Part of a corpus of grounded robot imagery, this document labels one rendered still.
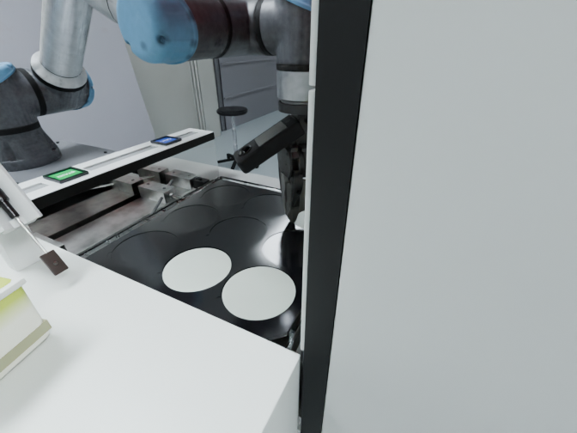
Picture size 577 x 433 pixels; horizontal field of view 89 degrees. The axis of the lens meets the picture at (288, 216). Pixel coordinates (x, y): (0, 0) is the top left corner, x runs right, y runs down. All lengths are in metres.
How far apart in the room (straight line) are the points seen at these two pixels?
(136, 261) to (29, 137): 0.57
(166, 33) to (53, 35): 0.56
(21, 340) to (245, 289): 0.23
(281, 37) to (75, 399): 0.43
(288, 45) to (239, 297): 0.34
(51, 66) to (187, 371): 0.84
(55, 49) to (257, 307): 0.76
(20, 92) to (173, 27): 0.66
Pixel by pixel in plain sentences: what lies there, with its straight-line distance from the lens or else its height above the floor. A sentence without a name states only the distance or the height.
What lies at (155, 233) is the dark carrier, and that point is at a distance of 0.57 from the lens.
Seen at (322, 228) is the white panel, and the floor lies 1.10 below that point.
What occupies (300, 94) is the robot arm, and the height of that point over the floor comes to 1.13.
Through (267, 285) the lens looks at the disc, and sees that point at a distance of 0.42.
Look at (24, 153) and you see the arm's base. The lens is 1.00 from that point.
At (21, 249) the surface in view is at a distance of 0.45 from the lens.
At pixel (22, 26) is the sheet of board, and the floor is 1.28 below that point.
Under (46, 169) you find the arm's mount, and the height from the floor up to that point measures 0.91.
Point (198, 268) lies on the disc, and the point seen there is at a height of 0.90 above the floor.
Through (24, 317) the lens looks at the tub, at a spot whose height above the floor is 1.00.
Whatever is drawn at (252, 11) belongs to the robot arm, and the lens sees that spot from 0.48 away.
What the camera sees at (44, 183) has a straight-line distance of 0.72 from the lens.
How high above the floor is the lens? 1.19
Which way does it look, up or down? 31 degrees down
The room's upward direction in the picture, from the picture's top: straight up
